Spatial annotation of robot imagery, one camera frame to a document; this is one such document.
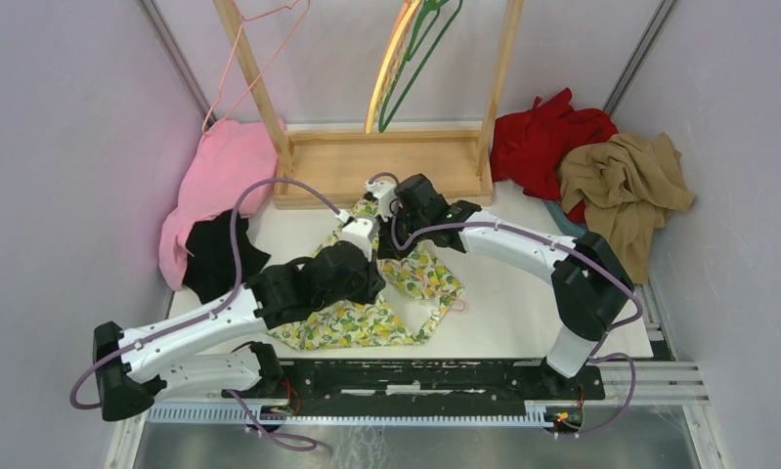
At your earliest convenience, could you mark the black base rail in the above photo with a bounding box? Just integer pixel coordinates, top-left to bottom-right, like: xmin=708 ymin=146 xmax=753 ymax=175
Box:
xmin=240 ymin=342 xmax=606 ymax=417

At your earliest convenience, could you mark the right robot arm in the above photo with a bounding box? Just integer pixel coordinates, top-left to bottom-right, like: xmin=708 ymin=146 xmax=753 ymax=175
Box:
xmin=365 ymin=174 xmax=640 ymax=399

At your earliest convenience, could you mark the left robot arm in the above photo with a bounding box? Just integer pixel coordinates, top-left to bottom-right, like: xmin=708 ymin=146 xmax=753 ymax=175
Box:
xmin=94 ymin=241 xmax=385 ymax=422

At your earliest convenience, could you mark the red garment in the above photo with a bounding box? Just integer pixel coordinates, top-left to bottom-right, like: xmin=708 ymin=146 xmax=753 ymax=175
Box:
xmin=489 ymin=88 xmax=618 ymax=202

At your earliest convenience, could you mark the pink garment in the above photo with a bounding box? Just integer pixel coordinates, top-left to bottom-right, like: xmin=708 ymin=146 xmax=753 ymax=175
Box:
xmin=158 ymin=120 xmax=278 ymax=290

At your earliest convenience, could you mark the lemon print skirt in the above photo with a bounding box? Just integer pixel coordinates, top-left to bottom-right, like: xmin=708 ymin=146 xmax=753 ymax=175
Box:
xmin=268 ymin=196 xmax=466 ymax=352

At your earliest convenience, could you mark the yellow wooden hanger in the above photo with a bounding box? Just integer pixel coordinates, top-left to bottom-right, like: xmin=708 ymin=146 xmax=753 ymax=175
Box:
xmin=364 ymin=0 xmax=423 ymax=134

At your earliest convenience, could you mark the tan garment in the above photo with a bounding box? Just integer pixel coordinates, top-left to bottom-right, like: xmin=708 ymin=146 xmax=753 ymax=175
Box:
xmin=558 ymin=133 xmax=696 ymax=284

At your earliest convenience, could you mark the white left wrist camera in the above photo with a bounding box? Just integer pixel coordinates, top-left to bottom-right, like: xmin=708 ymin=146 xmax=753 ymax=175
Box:
xmin=336 ymin=210 xmax=379 ymax=260

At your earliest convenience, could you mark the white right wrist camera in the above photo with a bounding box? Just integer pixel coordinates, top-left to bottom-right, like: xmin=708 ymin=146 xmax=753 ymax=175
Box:
xmin=365 ymin=180 xmax=398 ymax=220

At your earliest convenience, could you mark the pink hanger on rack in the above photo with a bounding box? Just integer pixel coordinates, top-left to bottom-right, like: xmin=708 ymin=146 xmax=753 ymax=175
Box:
xmin=201 ymin=1 xmax=312 ymax=138

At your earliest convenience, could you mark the wooden clothes rack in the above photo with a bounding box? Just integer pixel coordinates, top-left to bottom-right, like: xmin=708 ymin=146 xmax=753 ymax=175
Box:
xmin=211 ymin=0 xmax=526 ymax=210

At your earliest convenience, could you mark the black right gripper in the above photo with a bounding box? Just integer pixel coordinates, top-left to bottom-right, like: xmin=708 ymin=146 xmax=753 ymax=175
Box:
xmin=377 ymin=204 xmax=428 ymax=262

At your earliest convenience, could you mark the green wire hanger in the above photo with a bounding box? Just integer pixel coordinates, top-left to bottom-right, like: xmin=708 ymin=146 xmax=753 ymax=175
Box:
xmin=376 ymin=0 xmax=464 ymax=133

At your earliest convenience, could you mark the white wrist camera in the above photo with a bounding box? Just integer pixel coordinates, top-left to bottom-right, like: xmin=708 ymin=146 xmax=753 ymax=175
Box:
xmin=336 ymin=210 xmax=379 ymax=260
xmin=365 ymin=180 xmax=398 ymax=220

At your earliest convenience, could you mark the black cloth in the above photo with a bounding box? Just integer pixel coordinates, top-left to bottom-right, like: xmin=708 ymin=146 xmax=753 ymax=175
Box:
xmin=183 ymin=210 xmax=271 ymax=304

